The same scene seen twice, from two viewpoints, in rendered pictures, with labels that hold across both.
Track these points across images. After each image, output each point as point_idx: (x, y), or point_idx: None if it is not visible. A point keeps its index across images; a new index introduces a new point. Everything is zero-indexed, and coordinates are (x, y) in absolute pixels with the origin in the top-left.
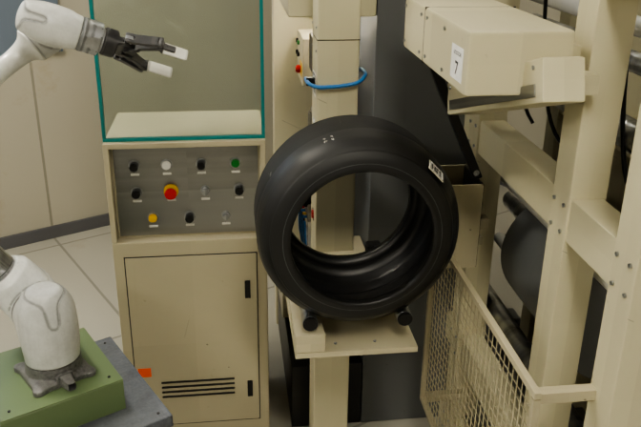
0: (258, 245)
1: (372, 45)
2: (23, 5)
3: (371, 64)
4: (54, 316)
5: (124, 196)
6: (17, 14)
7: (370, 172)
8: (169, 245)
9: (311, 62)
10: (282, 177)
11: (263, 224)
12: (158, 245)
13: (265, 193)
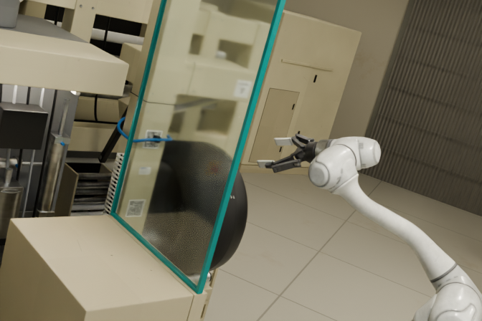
0: (239, 241)
1: (64, 98)
2: (378, 143)
3: (60, 115)
4: None
5: None
6: (380, 152)
7: (54, 208)
8: None
9: (24, 138)
10: (244, 189)
11: (245, 223)
12: None
13: (243, 205)
